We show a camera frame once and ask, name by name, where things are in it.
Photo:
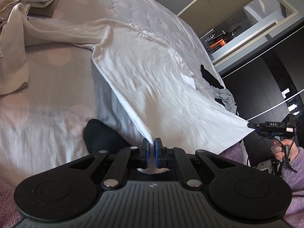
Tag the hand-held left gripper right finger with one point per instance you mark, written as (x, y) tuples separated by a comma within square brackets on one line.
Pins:
[(157, 154)]

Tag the bed with pink-dotted sheet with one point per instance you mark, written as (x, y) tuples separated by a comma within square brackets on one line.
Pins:
[(47, 80)]

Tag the black wardrobe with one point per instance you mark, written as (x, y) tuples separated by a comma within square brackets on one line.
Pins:
[(261, 80)]

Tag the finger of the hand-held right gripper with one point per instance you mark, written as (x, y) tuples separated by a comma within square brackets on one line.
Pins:
[(254, 125), (258, 130)]

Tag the orange chair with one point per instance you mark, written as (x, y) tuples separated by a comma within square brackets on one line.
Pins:
[(215, 44)]

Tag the person's right forearm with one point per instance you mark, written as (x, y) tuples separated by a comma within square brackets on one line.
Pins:
[(296, 171)]

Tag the black garment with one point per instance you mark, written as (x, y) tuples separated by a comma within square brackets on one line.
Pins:
[(102, 135), (210, 77)]

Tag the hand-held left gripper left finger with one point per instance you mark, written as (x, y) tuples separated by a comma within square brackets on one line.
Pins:
[(146, 154)]

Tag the grey garment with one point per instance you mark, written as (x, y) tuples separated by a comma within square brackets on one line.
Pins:
[(228, 97)]

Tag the person's right hand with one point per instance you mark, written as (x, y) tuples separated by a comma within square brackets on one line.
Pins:
[(293, 149)]

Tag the beige door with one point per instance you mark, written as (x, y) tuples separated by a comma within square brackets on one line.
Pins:
[(225, 4)]

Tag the tan folded garment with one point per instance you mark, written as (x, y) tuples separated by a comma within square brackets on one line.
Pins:
[(47, 11)]

